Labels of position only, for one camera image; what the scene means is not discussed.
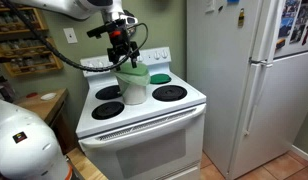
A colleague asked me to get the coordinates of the green round burner cover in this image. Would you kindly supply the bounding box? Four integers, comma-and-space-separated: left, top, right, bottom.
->
149, 73, 173, 85

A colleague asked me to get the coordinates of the black corrugated cable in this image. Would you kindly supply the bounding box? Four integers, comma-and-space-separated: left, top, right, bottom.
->
0, 0, 150, 73

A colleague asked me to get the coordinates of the small black coil burner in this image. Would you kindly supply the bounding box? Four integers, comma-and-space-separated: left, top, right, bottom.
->
95, 84, 123, 101

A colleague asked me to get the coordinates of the green bin lid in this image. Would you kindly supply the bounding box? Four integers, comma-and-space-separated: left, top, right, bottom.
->
118, 62, 149, 77

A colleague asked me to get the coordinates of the white freezer door handle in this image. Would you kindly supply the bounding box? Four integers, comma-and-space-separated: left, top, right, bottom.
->
249, 0, 282, 65

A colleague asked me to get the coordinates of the large black coil burner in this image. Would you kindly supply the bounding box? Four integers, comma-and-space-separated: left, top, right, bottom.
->
151, 84, 188, 102

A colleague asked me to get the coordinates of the white paper note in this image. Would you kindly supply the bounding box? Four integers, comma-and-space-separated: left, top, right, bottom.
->
204, 0, 216, 14

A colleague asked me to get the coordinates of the white refrigerator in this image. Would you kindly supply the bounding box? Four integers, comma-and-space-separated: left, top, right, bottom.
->
186, 0, 308, 180

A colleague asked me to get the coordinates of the white light switch plate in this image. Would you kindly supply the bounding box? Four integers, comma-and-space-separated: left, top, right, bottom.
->
63, 27, 79, 45

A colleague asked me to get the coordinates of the white baseboard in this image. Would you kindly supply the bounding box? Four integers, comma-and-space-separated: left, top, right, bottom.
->
290, 144, 308, 163

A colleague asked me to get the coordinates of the white fridge door handle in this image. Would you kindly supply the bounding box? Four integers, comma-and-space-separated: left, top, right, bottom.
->
243, 61, 274, 137

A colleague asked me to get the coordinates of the medium black coil burner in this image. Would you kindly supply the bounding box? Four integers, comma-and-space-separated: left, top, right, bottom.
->
91, 101, 126, 121

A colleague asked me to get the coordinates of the white oven door handle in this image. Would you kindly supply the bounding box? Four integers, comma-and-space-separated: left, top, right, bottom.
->
78, 103, 207, 150

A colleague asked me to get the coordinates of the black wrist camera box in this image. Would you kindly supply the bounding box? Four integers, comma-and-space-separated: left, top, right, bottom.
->
86, 19, 128, 39

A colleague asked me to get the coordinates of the white small bin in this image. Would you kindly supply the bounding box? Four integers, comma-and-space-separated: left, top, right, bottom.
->
118, 78, 148, 106

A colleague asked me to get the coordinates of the wooden side counter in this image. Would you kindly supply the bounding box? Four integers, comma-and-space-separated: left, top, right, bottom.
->
14, 88, 77, 154

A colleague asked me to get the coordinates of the white electric stove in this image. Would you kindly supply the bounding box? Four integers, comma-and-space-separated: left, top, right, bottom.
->
75, 46, 207, 180

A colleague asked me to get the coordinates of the wooden spice rack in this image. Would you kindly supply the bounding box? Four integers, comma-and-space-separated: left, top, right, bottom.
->
0, 6, 64, 78

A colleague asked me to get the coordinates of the yellow black magnet clip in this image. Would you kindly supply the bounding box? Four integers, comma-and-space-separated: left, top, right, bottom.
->
237, 8, 246, 28

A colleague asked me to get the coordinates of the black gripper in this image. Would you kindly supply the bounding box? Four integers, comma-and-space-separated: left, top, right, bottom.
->
106, 30, 142, 72

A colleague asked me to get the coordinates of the photo collage on fridge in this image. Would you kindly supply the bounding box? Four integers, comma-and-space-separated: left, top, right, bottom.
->
275, 0, 308, 51

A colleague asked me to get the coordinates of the white small dish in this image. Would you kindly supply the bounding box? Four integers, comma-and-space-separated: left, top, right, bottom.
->
39, 92, 58, 102

